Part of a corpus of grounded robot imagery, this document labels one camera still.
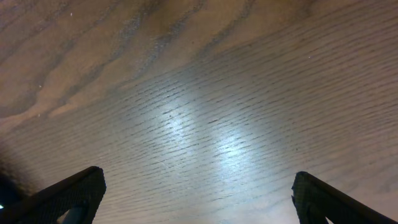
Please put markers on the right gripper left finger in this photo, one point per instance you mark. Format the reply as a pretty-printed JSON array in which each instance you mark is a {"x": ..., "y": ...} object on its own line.
[{"x": 77, "y": 198}]

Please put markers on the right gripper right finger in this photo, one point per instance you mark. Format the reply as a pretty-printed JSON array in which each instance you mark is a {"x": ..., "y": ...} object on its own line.
[{"x": 317, "y": 202}]

